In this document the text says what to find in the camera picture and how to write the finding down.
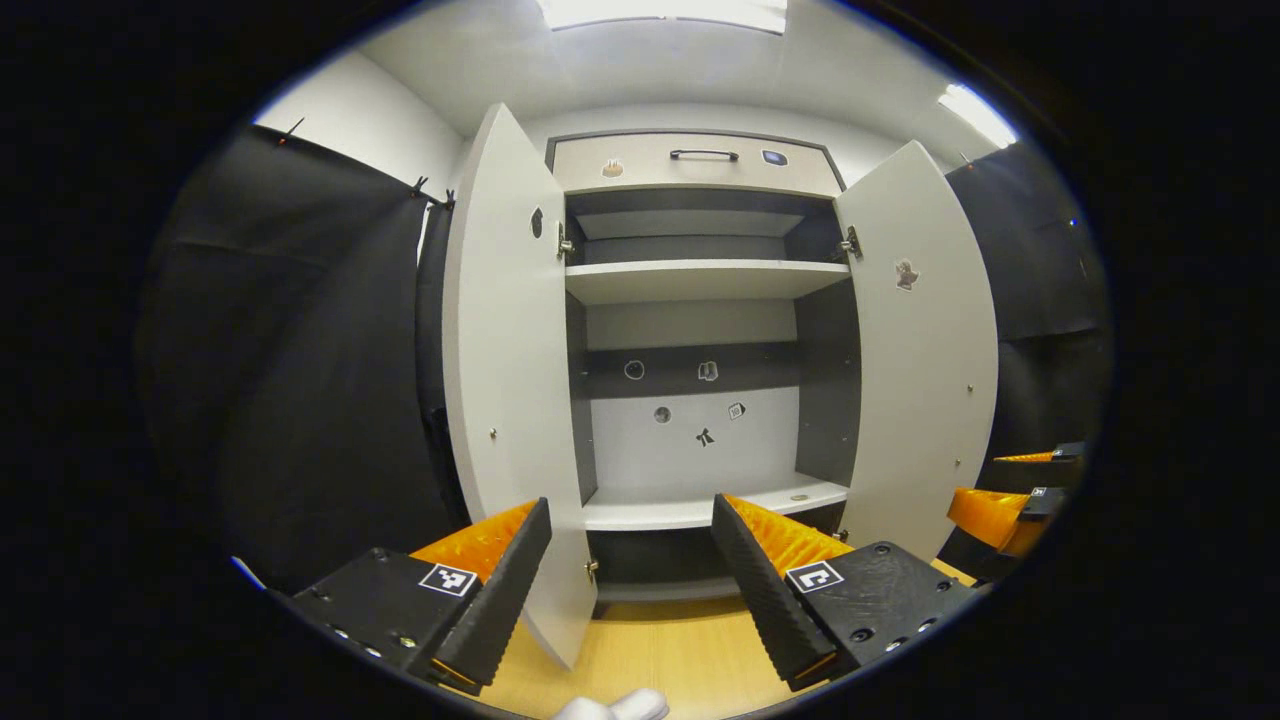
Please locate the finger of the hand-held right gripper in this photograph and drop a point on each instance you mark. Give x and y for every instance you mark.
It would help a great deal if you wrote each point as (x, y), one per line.
(1050, 455)
(995, 515)

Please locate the grey cabinet door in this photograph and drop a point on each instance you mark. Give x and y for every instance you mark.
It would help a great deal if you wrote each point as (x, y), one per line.
(920, 400)
(510, 350)

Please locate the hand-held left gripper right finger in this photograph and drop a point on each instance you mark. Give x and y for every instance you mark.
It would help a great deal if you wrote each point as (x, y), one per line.
(765, 600)

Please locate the small ceiling light panel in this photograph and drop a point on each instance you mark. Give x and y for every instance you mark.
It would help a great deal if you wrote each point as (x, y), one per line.
(978, 114)

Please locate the grey cabinet drawer front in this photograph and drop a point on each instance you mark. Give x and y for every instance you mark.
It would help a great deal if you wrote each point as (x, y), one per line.
(640, 178)

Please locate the long ceiling light panel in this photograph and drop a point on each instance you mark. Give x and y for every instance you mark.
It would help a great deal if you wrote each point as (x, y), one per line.
(660, 12)

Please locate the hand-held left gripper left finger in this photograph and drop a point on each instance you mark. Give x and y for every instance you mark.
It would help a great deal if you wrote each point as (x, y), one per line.
(505, 600)

